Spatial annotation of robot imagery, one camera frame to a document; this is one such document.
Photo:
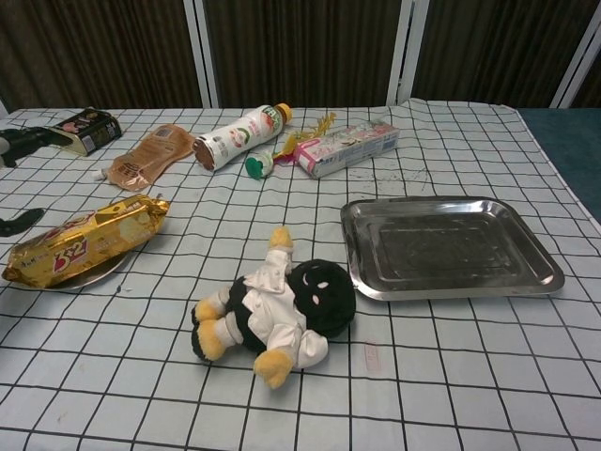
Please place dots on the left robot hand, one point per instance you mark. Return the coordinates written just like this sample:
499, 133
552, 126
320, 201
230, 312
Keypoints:
28, 138

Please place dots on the gold biscuit packet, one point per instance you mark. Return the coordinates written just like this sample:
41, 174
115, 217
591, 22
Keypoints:
94, 235

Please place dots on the black plush doll white coat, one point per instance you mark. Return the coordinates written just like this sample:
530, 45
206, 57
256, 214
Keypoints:
324, 291

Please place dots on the black tin can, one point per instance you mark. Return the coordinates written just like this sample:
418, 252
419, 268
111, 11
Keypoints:
94, 134

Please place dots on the dark partition panel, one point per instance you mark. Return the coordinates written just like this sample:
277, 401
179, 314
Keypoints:
488, 47
592, 84
94, 47
305, 47

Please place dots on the brown spout pouch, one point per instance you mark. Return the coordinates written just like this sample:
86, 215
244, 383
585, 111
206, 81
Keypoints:
145, 155

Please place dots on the round steel plate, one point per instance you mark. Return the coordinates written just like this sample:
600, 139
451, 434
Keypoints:
101, 275

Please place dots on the white drink bottle yellow cap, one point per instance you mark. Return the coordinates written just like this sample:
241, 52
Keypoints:
239, 136

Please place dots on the pink floral box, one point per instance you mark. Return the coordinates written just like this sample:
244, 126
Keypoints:
347, 148

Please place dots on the rectangular steel tray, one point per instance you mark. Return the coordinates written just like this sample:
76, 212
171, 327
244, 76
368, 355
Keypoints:
446, 244

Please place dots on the white checked tablecloth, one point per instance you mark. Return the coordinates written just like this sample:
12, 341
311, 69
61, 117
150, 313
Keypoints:
422, 376

